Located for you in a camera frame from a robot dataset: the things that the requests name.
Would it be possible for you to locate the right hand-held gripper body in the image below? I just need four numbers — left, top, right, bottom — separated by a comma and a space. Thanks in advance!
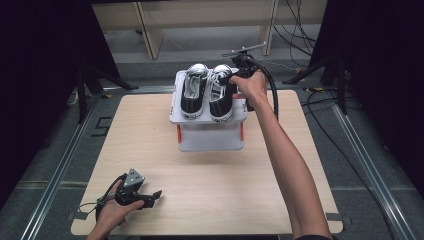
221, 41, 268, 78

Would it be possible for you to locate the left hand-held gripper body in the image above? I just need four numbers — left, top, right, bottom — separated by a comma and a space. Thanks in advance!
114, 168, 155, 206

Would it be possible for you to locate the black canvas sneaker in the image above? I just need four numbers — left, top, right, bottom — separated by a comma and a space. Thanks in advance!
180, 63, 210, 120
208, 63, 236, 123

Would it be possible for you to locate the white shoe rack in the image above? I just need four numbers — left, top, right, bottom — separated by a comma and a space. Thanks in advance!
169, 69, 248, 153

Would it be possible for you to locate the person's right hand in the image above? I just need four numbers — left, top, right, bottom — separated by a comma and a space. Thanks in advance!
229, 69, 269, 108

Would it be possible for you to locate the person's left hand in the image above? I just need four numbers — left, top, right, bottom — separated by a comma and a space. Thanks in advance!
96, 181, 145, 229

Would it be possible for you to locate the beige wooden desk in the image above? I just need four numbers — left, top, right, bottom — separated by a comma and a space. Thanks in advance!
91, 0, 329, 61

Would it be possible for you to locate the black tripod stand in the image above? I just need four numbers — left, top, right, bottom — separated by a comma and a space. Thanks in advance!
75, 63, 140, 124
282, 53, 350, 116

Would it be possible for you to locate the black curtain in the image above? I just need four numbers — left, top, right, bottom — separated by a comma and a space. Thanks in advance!
309, 0, 424, 189
0, 0, 122, 208

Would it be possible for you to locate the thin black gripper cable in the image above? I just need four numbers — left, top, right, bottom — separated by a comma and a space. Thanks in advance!
78, 173, 128, 222

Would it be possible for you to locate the thick black gripper cable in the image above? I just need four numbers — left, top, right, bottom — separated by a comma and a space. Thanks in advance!
251, 59, 280, 121

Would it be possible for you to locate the bundle of black cables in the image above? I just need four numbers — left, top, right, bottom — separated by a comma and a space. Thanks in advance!
272, 0, 318, 58

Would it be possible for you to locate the long metal floor rail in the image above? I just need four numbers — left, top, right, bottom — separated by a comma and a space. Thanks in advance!
328, 99, 418, 240
19, 89, 114, 240

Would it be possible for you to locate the short metal floor rail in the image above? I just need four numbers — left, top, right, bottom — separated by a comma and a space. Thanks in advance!
14, 179, 92, 190

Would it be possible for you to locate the black floor cable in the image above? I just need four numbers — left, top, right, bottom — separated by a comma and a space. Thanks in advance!
300, 89, 398, 240

